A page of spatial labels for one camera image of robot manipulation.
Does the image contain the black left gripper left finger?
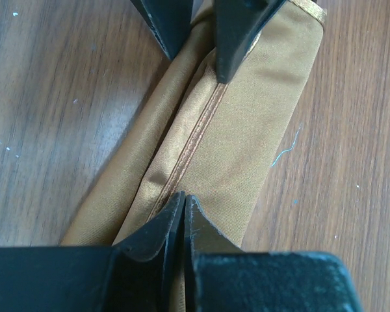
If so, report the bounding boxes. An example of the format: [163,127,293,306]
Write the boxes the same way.
[0,192,185,311]

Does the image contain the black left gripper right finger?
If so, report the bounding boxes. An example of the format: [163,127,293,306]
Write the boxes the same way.
[184,195,362,311]

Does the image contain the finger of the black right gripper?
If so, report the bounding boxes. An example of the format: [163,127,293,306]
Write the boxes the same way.
[213,0,285,83]
[131,0,193,60]

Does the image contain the brown cloth napkin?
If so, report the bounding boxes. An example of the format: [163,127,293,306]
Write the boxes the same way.
[60,1,326,246]

